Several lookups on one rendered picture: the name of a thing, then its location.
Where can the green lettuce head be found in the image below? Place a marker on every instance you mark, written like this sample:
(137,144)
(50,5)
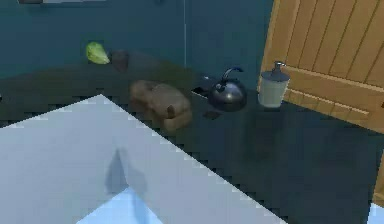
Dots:
(96,53)

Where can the black kettle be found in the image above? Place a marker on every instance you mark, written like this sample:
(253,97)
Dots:
(227,94)

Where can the brown bread loaf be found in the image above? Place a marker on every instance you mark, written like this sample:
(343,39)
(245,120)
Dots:
(161,102)

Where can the wooden room door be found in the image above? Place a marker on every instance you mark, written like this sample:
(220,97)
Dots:
(333,56)

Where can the grey soap dispenser bottle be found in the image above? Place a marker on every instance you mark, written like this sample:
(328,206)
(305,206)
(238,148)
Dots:
(272,88)

